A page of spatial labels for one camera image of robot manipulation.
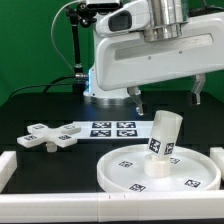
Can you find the white marker sheet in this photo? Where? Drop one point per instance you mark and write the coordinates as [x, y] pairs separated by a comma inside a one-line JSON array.
[[114, 129]]

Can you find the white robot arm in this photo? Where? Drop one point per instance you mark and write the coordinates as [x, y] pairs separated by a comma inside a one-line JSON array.
[[150, 41]]

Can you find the black camera stand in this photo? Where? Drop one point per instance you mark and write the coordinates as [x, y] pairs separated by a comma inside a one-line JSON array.
[[83, 16]]

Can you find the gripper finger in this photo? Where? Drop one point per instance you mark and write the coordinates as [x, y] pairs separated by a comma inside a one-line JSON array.
[[135, 94], [199, 81]]

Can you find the white cross-shaped table base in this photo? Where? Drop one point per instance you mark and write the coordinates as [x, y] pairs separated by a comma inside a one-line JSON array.
[[62, 136]]

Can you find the white frame rail fixture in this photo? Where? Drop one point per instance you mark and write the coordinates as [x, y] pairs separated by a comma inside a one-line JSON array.
[[108, 206]]

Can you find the white round table top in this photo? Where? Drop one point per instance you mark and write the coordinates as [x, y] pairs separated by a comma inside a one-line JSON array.
[[133, 168]]

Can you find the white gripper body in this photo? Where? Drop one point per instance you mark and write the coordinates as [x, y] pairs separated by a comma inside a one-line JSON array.
[[128, 60]]

